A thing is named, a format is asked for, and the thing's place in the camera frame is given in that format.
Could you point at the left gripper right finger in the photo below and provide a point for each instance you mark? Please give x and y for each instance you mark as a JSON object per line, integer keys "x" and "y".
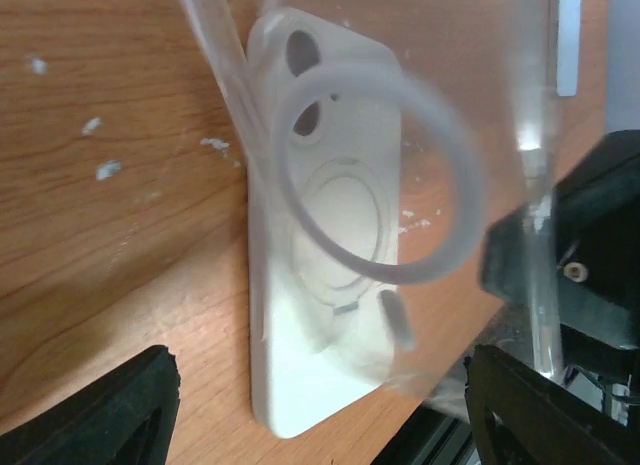
{"x": 520, "y": 417}

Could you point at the light blue phone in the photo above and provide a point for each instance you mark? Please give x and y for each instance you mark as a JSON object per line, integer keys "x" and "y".
{"x": 568, "y": 41}

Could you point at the clear magsafe phone case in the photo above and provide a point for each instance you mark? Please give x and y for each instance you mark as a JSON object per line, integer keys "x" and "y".
{"x": 470, "y": 78}

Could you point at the cream white phone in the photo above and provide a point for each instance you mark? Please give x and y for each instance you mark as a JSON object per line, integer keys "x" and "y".
{"x": 319, "y": 337}

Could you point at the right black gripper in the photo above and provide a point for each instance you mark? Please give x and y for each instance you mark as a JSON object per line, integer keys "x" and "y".
{"x": 598, "y": 250}

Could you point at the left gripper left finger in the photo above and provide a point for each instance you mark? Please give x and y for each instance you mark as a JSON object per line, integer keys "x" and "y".
{"x": 127, "y": 416}

